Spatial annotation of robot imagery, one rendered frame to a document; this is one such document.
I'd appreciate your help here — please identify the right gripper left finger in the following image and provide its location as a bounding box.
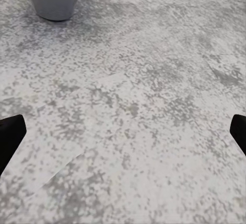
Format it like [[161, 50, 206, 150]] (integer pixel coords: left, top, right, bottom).
[[0, 114, 27, 176]]

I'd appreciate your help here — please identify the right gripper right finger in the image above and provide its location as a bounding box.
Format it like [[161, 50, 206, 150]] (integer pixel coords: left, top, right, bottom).
[[230, 114, 246, 156]]

